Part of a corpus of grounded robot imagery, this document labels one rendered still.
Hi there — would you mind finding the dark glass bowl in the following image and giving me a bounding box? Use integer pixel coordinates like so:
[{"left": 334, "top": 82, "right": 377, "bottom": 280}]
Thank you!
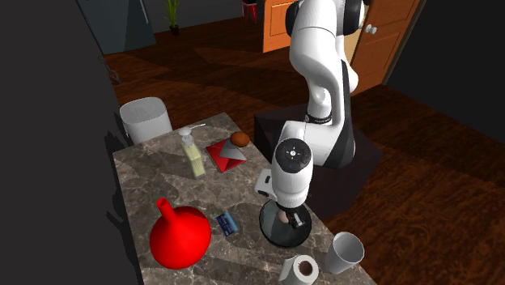
[{"left": 258, "top": 198, "right": 313, "bottom": 249}]

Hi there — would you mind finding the white toilet paper roll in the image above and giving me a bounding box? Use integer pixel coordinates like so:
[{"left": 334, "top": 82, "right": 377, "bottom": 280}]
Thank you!
[{"left": 278, "top": 253, "right": 320, "bottom": 285}]

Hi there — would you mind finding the white cup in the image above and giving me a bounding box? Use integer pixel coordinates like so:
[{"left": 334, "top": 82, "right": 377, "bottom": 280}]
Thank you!
[{"left": 324, "top": 231, "right": 366, "bottom": 275}]

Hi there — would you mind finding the dark robot stand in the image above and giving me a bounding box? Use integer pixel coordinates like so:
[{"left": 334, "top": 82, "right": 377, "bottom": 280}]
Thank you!
[{"left": 253, "top": 103, "right": 384, "bottom": 221}]

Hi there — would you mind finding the red and grey book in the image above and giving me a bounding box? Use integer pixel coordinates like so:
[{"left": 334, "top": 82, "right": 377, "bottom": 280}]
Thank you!
[{"left": 205, "top": 137, "right": 248, "bottom": 174}]

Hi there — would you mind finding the brown potato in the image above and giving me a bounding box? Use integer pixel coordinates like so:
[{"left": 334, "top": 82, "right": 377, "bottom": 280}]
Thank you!
[{"left": 230, "top": 130, "right": 251, "bottom": 148}]

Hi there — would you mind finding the red round vase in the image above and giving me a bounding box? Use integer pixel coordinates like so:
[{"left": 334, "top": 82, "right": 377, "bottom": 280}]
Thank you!
[{"left": 149, "top": 197, "right": 212, "bottom": 271}]

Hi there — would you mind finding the yellow soap dispenser bottle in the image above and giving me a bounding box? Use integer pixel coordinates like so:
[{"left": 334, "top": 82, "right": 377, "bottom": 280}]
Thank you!
[{"left": 177, "top": 122, "right": 207, "bottom": 179}]

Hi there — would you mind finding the white waste bin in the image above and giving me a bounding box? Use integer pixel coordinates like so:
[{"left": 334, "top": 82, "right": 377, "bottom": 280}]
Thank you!
[{"left": 119, "top": 96, "right": 174, "bottom": 146}]

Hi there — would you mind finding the orange door with white knob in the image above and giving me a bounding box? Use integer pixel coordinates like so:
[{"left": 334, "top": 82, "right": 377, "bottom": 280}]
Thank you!
[{"left": 350, "top": 0, "right": 424, "bottom": 96}]

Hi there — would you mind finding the orange panelled door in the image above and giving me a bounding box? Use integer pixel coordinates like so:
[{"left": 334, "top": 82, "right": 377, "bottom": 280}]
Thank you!
[{"left": 261, "top": 0, "right": 298, "bottom": 54}]

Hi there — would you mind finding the red stool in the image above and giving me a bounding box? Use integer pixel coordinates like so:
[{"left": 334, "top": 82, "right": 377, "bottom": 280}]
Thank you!
[{"left": 241, "top": 0, "right": 260, "bottom": 23}]

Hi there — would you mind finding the green potted plant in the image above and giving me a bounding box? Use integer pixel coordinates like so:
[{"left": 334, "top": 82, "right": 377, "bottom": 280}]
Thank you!
[{"left": 164, "top": 0, "right": 182, "bottom": 37}]

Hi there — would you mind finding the dark grey cabinet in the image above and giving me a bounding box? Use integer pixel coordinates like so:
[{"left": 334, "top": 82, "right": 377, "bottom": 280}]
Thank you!
[{"left": 75, "top": 0, "right": 158, "bottom": 56}]

